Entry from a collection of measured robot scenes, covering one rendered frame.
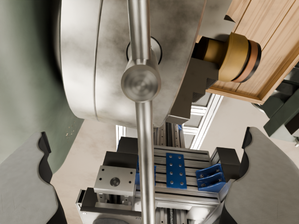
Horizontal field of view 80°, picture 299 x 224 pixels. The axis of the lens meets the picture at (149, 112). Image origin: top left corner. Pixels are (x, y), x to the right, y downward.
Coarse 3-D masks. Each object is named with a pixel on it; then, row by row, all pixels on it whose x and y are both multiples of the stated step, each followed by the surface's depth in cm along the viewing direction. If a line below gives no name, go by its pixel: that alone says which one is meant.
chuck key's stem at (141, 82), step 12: (132, 60) 11; (144, 60) 10; (156, 60) 12; (132, 72) 9; (144, 72) 9; (156, 72) 9; (132, 84) 10; (144, 84) 10; (156, 84) 10; (132, 96) 10; (144, 96) 10
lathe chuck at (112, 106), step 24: (120, 0) 15; (168, 0) 16; (192, 0) 16; (120, 24) 16; (168, 24) 16; (192, 24) 16; (120, 48) 17; (168, 48) 17; (192, 48) 17; (96, 72) 18; (120, 72) 18; (168, 72) 18; (96, 96) 20; (120, 96) 20; (168, 96) 20; (120, 120) 25
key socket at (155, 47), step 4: (152, 40) 17; (156, 40) 17; (152, 44) 17; (156, 44) 17; (128, 48) 17; (152, 48) 17; (156, 48) 17; (160, 48) 17; (128, 52) 17; (156, 52) 17; (160, 52) 17; (128, 56) 17; (160, 56) 17
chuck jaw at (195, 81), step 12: (192, 60) 29; (204, 60) 29; (192, 72) 28; (204, 72) 29; (216, 72) 29; (192, 84) 28; (204, 84) 28; (180, 96) 27; (192, 96) 27; (180, 108) 26; (168, 120) 28; (180, 120) 27
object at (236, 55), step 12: (204, 36) 32; (240, 36) 29; (204, 48) 34; (216, 48) 29; (228, 48) 28; (240, 48) 28; (252, 48) 29; (216, 60) 30; (228, 60) 29; (240, 60) 29; (252, 60) 29; (228, 72) 30; (240, 72) 31; (252, 72) 30
